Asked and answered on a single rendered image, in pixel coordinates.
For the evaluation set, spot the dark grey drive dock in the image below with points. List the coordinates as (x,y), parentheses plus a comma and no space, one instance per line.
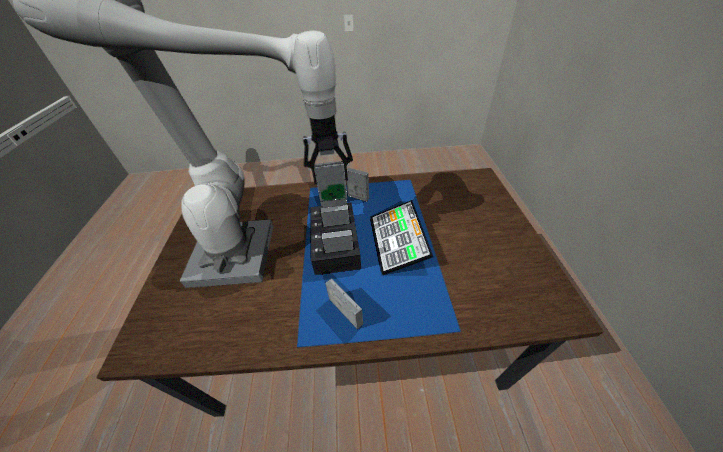
(324,263)

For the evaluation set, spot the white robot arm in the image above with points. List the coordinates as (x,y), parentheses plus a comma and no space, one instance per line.
(210,213)

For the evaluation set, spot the status display screen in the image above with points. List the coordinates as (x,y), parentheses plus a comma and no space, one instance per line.
(400,238)

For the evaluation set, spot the blue flat mat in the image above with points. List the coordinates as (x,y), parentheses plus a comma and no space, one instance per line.
(409,302)

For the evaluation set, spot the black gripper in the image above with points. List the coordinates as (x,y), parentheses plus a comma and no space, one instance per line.
(323,128)

